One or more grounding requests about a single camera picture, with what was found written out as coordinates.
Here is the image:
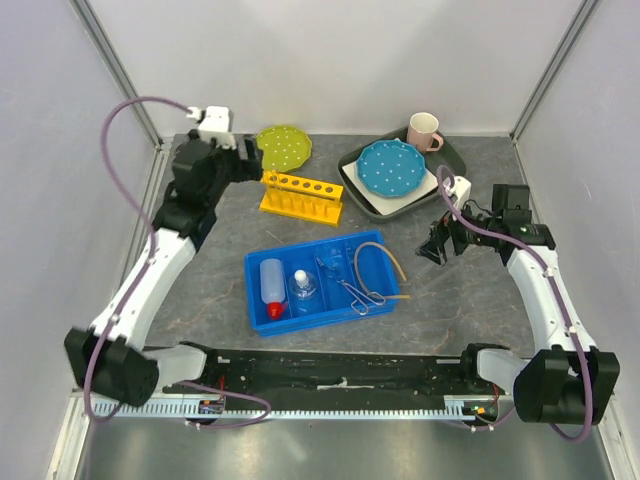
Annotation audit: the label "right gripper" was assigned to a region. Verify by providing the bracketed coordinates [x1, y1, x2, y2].
[415, 194, 502, 266]

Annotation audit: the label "yellow rubber tube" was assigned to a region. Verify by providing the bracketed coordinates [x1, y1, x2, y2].
[353, 241, 412, 300]

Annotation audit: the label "dark green tray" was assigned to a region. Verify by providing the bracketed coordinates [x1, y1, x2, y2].
[348, 126, 467, 224]

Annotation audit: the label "metal crucible tongs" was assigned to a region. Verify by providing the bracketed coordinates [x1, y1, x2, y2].
[315, 256, 386, 316]

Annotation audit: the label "wash bottle red cap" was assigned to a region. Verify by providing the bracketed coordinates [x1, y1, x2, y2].
[260, 258, 287, 320]

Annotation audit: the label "glass flask white stopper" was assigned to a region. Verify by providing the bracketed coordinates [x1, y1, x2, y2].
[289, 269, 318, 301]

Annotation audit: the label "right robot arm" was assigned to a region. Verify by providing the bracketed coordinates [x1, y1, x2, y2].
[416, 178, 620, 428]

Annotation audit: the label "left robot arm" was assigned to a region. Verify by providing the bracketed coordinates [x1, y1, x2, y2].
[64, 132, 263, 407]

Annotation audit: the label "green dotted plate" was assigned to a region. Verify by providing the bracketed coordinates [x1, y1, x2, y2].
[256, 125, 312, 173]

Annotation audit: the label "white square plate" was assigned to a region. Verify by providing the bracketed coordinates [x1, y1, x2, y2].
[338, 150, 437, 222]

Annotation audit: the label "yellow test tube rack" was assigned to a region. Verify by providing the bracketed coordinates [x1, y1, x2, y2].
[260, 170, 344, 227]

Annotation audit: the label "blue dotted plate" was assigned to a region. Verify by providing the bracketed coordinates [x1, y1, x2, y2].
[356, 139, 427, 198]

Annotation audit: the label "pink mug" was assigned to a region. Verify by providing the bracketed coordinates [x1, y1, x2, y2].
[406, 112, 444, 153]

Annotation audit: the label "blue plastic organizer tray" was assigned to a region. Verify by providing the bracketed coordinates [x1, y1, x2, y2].
[244, 230, 402, 337]

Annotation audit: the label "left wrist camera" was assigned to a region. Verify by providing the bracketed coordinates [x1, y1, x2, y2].
[186, 106, 237, 150]

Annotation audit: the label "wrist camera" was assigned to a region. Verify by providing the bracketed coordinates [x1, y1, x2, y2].
[186, 106, 237, 150]
[443, 176, 471, 212]

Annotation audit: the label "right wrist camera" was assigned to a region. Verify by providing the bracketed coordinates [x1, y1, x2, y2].
[443, 176, 471, 212]

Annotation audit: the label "cable duct rail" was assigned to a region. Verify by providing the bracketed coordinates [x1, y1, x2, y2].
[116, 394, 478, 421]

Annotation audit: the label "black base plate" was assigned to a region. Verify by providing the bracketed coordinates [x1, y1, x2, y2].
[194, 345, 509, 398]

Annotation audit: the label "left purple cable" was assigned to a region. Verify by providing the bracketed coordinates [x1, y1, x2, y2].
[82, 96, 274, 431]

